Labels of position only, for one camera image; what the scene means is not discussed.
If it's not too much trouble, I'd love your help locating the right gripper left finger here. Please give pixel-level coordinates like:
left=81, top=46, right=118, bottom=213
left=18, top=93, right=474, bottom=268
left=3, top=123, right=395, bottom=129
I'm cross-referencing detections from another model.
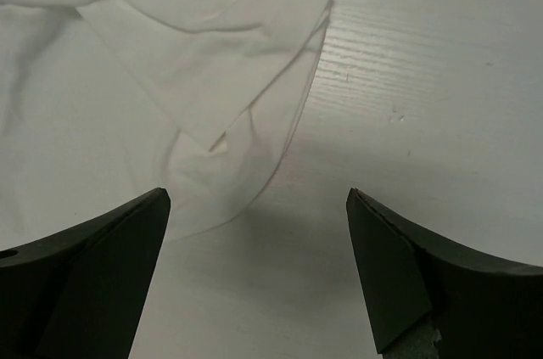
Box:
left=1, top=188, right=171, bottom=358

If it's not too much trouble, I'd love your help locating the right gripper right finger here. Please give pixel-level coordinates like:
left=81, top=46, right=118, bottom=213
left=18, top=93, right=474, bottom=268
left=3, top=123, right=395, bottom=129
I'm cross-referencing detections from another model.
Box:
left=346, top=188, right=542, bottom=358

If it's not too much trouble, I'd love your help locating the white cartoon-print t-shirt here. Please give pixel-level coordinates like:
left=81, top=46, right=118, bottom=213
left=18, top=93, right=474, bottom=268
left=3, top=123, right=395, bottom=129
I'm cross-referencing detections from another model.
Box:
left=1, top=0, right=333, bottom=248

